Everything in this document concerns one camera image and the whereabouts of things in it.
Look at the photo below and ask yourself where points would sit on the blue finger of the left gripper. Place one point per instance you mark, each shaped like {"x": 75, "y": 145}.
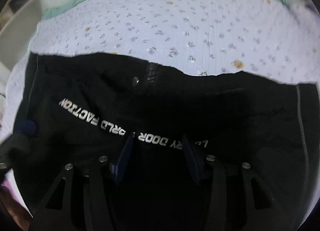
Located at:
{"x": 26, "y": 126}

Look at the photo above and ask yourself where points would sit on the black jacket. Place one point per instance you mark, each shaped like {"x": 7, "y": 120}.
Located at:
{"x": 126, "y": 144}

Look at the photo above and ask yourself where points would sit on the white corner bookshelf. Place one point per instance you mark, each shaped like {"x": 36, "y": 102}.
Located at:
{"x": 19, "y": 19}

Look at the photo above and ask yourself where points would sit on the floral white bed quilt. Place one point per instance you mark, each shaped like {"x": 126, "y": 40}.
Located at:
{"x": 198, "y": 37}

